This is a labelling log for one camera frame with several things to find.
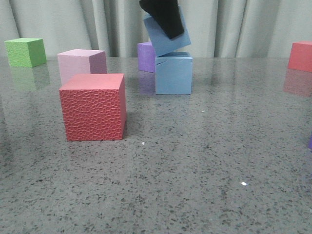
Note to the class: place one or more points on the cracked light blue foam cube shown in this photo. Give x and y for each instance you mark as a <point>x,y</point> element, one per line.
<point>174,73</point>

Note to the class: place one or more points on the grey-green curtain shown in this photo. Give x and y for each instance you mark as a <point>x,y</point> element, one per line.
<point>217,28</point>

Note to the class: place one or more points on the green foam cube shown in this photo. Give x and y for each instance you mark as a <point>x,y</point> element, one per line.
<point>25,52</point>

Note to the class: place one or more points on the dark purple foam cube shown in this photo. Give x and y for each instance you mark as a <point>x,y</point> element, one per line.
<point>146,57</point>

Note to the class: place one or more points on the textured red foam cube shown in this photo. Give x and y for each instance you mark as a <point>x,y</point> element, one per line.
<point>94,107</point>

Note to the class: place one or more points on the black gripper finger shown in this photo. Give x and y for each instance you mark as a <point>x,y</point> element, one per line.
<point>166,14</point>

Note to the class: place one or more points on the pink foam cube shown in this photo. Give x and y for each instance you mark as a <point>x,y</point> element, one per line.
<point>81,61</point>

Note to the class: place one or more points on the light purple foam cube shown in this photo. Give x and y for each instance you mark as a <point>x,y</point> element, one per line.
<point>310,142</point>

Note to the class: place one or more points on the smooth red foam cube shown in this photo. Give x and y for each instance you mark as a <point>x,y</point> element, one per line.
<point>301,56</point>

